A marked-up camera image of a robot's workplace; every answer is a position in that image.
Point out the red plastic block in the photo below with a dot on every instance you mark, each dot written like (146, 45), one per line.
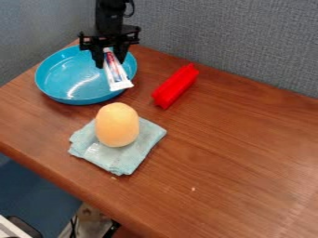
(175, 86)

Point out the blue plastic plate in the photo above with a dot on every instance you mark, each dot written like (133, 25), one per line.
(71, 80)

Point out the white toothpaste tube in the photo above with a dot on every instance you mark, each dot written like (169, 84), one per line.
(117, 75)

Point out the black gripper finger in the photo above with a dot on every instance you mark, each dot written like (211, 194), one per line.
(121, 50)
(98, 56)

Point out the light blue folded cloth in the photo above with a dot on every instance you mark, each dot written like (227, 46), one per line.
(119, 160)

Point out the orange egg-shaped sponge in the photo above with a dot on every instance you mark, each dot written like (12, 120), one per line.
(117, 124)

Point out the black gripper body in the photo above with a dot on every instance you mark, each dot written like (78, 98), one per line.
(110, 31)

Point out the objects under table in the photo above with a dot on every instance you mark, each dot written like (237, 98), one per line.
(89, 224)

